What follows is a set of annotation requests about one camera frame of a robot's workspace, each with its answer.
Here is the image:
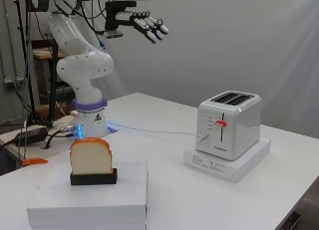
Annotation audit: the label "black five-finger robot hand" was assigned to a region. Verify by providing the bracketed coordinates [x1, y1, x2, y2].
[105, 0, 170, 45]

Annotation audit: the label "bread slice with orange crust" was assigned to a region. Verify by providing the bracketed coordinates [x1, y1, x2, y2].
[69, 136, 115, 176]

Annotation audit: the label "wooden shelf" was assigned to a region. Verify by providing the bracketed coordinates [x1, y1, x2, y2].
[31, 39, 68, 119]

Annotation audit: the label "black tripod stand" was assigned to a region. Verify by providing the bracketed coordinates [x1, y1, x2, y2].
[12, 0, 56, 126]

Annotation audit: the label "black power adapter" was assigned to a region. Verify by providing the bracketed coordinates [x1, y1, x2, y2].
[14, 126, 50, 147]

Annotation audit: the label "steel two-slot toaster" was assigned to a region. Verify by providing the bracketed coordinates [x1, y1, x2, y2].
[195, 90, 263, 161]

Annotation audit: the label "black block holder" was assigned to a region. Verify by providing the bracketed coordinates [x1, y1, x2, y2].
[69, 167, 119, 186]

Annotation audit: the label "white flat box with print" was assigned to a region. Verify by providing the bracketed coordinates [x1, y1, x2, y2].
[182, 137, 272, 184]

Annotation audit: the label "large white flat box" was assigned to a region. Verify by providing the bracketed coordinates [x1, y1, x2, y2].
[26, 160, 150, 226]

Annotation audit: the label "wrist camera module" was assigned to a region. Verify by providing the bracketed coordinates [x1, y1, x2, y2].
[102, 28, 125, 40]

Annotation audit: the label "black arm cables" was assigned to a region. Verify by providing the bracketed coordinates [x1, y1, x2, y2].
[49, 0, 116, 36]

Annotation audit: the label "thin white cable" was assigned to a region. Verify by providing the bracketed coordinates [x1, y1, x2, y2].
[107, 121, 197, 137]

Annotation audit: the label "black base cable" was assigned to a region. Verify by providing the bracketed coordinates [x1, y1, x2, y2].
[43, 123, 83, 150]

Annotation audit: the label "orange handle tool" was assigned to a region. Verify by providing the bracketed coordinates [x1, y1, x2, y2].
[21, 157, 50, 167]

